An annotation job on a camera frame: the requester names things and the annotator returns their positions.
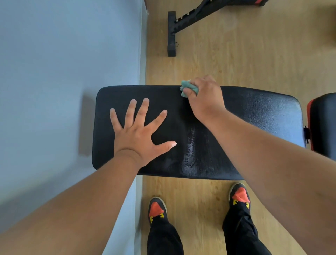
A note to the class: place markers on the person's right hand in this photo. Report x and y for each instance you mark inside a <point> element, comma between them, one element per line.
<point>207,102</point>

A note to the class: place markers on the person's left hand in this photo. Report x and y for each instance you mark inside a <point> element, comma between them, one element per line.
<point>134,139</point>

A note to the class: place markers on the green cleaning cloth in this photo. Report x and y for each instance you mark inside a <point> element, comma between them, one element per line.
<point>185,84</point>

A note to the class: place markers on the black weight bench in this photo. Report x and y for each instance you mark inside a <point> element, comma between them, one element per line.
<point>262,113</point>

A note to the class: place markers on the black bench with headrest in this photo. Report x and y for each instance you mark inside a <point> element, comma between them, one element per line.
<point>183,25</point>

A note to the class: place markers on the person's left forearm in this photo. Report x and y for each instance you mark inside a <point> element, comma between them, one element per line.
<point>65,210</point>

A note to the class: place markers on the person's right forearm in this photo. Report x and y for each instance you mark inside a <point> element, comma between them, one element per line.
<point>275,170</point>

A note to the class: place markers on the person's left red black shoe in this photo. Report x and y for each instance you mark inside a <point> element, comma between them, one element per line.
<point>156,208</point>

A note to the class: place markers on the person's red black shoe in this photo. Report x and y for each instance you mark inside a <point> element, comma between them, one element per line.
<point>240,195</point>
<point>156,208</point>

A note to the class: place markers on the person's right red black shoe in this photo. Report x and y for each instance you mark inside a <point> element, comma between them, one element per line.
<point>240,195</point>

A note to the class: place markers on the person's black trousers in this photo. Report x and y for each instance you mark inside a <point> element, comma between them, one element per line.
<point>162,239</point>

